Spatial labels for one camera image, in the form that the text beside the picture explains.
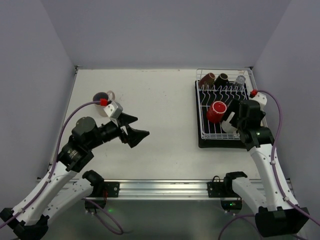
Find aluminium rail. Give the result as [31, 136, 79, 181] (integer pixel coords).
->
[105, 179, 220, 201]

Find white mug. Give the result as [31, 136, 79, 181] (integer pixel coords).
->
[221, 112, 237, 134]

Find white wire dish rack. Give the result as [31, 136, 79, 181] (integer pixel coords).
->
[195, 68, 267, 141]

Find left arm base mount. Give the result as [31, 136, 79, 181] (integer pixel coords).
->
[84, 181, 120, 213]

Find black drip tray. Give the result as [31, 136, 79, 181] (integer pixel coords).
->
[194, 80, 249, 149]

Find purple cable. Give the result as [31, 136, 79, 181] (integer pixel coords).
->
[218, 89, 320, 240]
[0, 98, 125, 236]

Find clear glass at rack back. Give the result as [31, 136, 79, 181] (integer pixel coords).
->
[232, 75, 246, 91]

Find black cup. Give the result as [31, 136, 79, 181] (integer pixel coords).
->
[214, 73, 229, 89]

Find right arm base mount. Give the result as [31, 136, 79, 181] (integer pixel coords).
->
[206, 171, 248, 213]

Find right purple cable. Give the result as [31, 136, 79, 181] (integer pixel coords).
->
[218, 89, 320, 240]

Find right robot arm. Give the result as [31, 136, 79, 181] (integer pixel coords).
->
[207, 99, 309, 238]

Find red mug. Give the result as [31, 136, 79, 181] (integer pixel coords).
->
[206, 101, 227, 124]

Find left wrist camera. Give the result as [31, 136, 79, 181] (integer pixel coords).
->
[103, 101, 123, 119]

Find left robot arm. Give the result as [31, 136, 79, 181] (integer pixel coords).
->
[0, 113, 150, 240]

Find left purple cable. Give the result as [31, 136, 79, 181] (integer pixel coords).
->
[0, 98, 125, 236]

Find pink beige mug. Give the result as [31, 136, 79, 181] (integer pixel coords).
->
[92, 90, 116, 117]

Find dark brown cup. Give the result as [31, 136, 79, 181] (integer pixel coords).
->
[198, 72, 216, 88]

